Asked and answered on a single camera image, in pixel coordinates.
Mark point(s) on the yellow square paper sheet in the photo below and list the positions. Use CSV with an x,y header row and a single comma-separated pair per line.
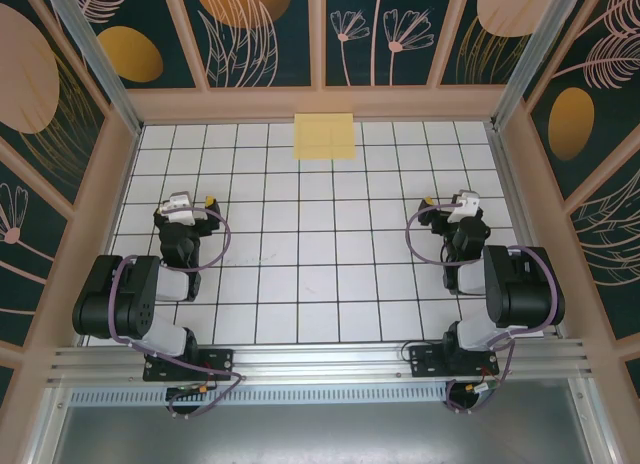
x,y
325,136

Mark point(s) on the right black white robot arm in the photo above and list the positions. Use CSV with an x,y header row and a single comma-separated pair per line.
x,y
525,289

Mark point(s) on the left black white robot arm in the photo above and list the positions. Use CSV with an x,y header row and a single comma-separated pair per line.
x,y
110,304

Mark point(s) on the grey metal shelf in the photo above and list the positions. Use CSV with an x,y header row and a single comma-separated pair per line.
x,y
320,434

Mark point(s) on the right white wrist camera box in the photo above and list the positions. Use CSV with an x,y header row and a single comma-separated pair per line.
x,y
462,206

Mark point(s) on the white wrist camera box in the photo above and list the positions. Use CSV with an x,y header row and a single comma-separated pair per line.
x,y
177,206
462,206

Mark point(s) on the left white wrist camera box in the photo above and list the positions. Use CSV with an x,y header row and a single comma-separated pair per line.
x,y
177,206

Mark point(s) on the aluminium side rail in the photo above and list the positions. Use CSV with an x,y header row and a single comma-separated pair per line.
x,y
530,244

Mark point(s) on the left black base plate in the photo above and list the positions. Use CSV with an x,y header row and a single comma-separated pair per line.
x,y
220,364

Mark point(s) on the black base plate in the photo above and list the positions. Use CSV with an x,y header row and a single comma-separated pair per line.
x,y
425,361
220,364

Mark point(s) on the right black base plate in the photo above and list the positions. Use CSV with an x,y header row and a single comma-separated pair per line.
x,y
425,361

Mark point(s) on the aluminium frame post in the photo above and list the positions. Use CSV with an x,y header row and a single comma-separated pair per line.
x,y
530,54
100,64

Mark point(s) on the long aluminium mounting rail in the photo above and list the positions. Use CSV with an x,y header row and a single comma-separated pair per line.
x,y
320,359

